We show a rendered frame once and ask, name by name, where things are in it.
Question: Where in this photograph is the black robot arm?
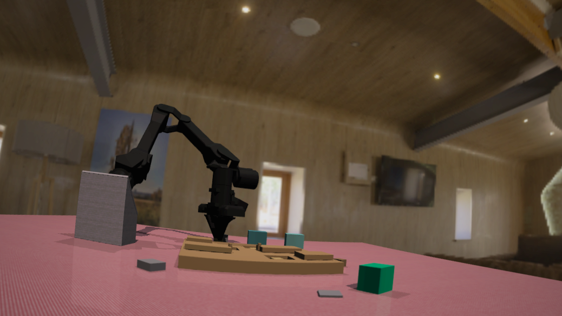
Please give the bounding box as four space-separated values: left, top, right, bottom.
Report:
109 104 259 190

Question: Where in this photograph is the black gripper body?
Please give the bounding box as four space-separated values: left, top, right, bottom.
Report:
198 185 245 218

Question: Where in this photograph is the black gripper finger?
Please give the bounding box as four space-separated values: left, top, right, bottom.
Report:
213 215 235 241
204 215 217 238

